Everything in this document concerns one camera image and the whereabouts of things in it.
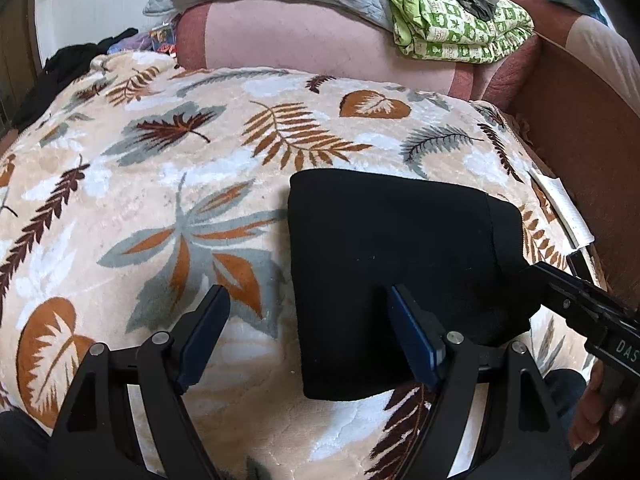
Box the black pants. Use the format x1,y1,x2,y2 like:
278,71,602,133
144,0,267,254
287,170,533,401

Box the white cloth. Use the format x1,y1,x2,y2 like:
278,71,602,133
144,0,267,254
565,15,640,128

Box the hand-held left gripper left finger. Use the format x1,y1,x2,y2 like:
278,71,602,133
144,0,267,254
47,285,231,480

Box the pink sofa backrest cushion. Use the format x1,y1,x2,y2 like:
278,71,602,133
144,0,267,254
177,0,640,126

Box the green patterned quilt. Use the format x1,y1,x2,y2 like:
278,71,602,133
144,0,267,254
370,0,541,63

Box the purple cloth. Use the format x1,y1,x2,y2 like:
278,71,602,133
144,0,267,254
106,31,152,56

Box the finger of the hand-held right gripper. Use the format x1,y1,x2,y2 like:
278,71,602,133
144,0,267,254
532,262,626,318
520,272,596,333

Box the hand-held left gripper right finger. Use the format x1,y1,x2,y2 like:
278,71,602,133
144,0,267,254
390,285,573,480

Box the teal cloth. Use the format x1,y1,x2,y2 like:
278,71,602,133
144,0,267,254
541,0,609,27

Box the leaf-print plush blanket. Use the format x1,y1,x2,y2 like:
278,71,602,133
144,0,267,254
0,52,608,480

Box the person's leg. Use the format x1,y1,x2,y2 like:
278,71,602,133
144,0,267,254
544,369,590,432

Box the pile of dark clothes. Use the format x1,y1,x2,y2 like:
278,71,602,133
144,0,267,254
12,27,141,131

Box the person's right hand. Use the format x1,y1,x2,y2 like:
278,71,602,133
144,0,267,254
570,360,626,451

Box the colourful printed packet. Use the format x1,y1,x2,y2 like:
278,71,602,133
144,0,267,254
149,22,179,57

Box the brown wooden furniture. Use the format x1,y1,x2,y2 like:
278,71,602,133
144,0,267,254
0,0,40,136

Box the brown wooden board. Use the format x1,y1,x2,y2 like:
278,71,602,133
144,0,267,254
505,35,640,301

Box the white paper booklet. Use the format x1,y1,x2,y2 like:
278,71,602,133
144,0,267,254
529,169,595,251

